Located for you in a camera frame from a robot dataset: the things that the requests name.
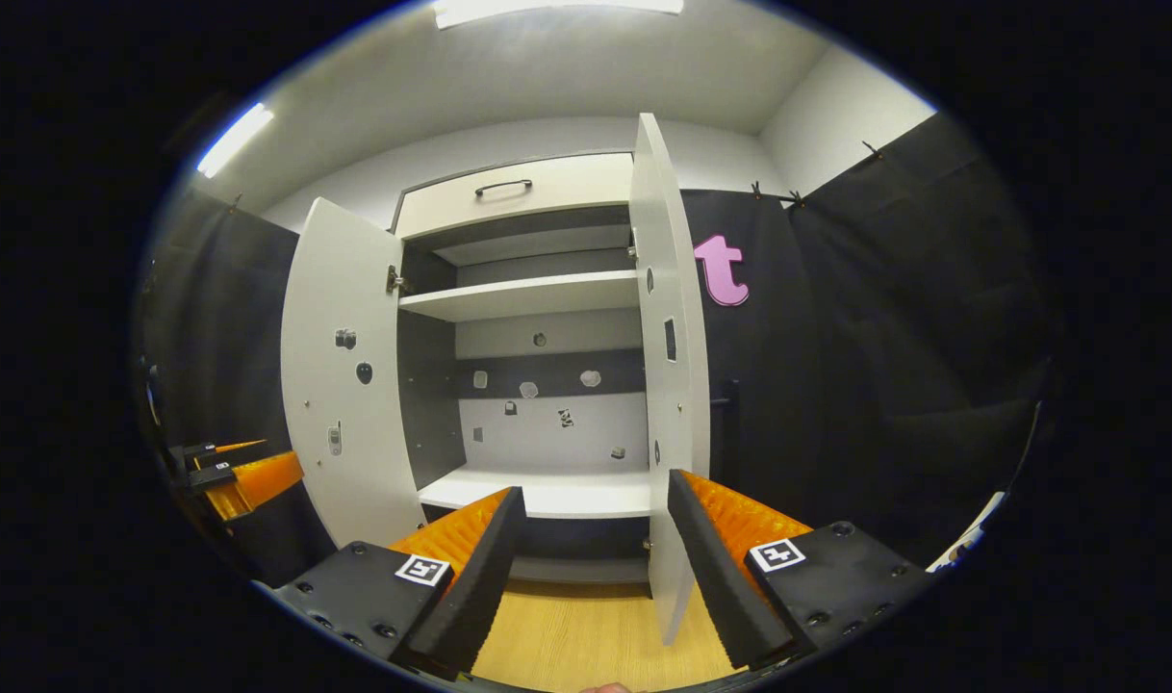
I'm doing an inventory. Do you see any beige cabinet drawer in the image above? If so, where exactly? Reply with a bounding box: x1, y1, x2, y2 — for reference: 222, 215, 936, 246
394, 152, 636, 242

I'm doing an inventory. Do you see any double-door shoe cabinet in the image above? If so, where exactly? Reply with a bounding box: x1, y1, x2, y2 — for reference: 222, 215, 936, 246
281, 114, 741, 648

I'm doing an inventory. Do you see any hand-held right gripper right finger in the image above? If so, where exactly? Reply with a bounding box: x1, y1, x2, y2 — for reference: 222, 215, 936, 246
667, 469, 934, 673

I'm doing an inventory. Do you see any beige cabinet door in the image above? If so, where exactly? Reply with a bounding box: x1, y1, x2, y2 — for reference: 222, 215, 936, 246
629, 114, 741, 647
281, 197, 429, 551

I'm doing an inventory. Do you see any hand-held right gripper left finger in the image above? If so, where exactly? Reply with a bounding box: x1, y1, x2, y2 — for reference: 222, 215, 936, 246
278, 486, 528, 680

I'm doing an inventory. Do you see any black backdrop cloth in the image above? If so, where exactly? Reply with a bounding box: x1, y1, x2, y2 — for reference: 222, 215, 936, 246
677, 111, 1060, 571
139, 188, 339, 590

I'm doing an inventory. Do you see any ceiling light panel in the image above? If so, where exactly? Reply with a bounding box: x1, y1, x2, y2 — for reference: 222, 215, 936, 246
196, 101, 275, 179
432, 0, 685, 30

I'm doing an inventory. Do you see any white cabinet shelf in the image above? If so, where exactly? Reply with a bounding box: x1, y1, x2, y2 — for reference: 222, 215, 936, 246
418, 466, 656, 522
398, 269, 641, 323

